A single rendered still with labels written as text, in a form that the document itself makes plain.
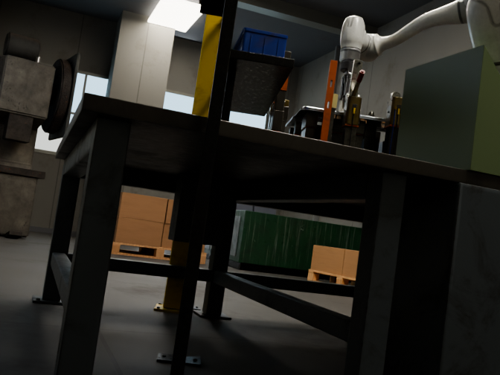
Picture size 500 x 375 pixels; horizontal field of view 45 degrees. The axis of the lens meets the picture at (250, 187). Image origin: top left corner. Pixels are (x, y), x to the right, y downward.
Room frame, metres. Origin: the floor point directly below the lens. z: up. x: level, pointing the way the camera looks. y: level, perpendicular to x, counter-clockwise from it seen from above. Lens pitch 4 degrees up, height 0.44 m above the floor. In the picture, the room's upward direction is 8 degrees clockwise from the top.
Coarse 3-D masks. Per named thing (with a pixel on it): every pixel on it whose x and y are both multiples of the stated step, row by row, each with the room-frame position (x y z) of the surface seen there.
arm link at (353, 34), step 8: (352, 16) 2.60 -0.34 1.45; (344, 24) 2.61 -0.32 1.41; (352, 24) 2.59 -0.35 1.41; (360, 24) 2.59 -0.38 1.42; (344, 32) 2.60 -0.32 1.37; (352, 32) 2.58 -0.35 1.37; (360, 32) 2.59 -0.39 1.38; (344, 40) 2.60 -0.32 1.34; (352, 40) 2.59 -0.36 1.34; (360, 40) 2.60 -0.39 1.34; (368, 40) 2.67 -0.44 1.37; (360, 48) 2.61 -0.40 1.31
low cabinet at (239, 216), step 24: (240, 216) 7.06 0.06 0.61; (264, 216) 7.00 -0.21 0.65; (240, 240) 6.95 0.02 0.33; (264, 240) 7.02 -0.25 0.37; (288, 240) 7.12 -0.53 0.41; (312, 240) 7.22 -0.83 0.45; (336, 240) 7.33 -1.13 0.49; (240, 264) 6.97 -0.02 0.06; (264, 264) 7.03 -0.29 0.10; (288, 264) 7.13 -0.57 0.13
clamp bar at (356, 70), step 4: (356, 60) 2.46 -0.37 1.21; (360, 60) 2.46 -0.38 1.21; (356, 64) 2.46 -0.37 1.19; (360, 64) 2.46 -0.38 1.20; (356, 68) 2.47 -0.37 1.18; (360, 68) 2.47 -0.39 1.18; (352, 72) 2.48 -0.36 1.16; (356, 72) 2.47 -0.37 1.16; (352, 76) 2.47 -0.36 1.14; (356, 76) 2.47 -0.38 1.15; (352, 80) 2.47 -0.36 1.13; (352, 84) 2.48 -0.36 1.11; (352, 88) 2.48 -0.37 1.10; (348, 92) 2.50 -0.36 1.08; (356, 92) 2.48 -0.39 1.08; (356, 96) 2.48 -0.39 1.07
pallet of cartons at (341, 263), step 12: (312, 252) 6.68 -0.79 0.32; (324, 252) 6.51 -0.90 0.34; (336, 252) 6.36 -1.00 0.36; (348, 252) 6.19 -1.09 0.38; (312, 264) 6.65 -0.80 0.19; (324, 264) 6.49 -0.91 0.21; (336, 264) 6.34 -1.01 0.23; (348, 264) 6.17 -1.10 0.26; (312, 276) 6.63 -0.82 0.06; (336, 276) 6.28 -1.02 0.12; (348, 276) 6.15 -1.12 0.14
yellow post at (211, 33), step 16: (208, 16) 3.02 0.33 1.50; (208, 32) 3.02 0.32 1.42; (208, 48) 3.02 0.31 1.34; (208, 64) 3.02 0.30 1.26; (208, 80) 3.02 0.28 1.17; (208, 96) 3.02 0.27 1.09; (192, 112) 3.02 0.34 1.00; (176, 256) 3.02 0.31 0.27; (176, 288) 3.02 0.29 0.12; (160, 304) 3.12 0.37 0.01; (176, 304) 3.02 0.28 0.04
